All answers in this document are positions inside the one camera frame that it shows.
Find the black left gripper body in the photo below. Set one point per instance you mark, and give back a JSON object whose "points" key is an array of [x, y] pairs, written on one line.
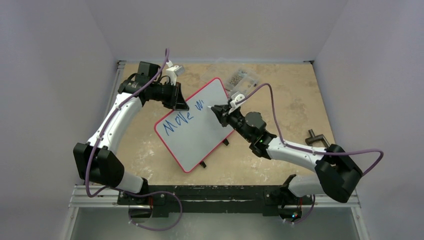
{"points": [[168, 95]]}

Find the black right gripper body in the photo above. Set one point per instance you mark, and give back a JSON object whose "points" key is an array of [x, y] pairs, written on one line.
{"points": [[227, 115]]}

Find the red framed whiteboard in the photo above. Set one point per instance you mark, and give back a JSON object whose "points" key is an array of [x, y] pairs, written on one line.
{"points": [[189, 135]]}

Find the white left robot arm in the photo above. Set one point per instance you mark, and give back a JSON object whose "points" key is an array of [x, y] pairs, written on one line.
{"points": [[96, 159]]}

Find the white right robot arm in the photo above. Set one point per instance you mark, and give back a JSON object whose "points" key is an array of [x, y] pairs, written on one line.
{"points": [[334, 173]]}

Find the clear plastic screw box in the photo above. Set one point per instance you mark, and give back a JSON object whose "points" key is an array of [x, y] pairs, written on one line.
{"points": [[241, 81]]}

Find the black table clamp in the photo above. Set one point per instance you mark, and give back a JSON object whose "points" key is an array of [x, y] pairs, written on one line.
{"points": [[313, 138]]}

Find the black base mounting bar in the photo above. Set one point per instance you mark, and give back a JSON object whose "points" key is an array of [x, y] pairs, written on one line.
{"points": [[267, 200]]}

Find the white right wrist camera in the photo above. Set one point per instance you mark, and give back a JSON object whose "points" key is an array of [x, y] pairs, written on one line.
{"points": [[236, 101]]}

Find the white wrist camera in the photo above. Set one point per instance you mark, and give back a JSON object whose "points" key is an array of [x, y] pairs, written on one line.
{"points": [[236, 101], [173, 71]]}

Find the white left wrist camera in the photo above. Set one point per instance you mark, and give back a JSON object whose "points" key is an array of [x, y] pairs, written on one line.
{"points": [[173, 71]]}

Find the wire whiteboard stand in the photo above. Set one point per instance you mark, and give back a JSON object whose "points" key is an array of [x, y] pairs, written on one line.
{"points": [[214, 153]]}

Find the aluminium front frame rail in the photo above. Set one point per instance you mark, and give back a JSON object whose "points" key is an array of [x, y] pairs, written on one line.
{"points": [[108, 198]]}

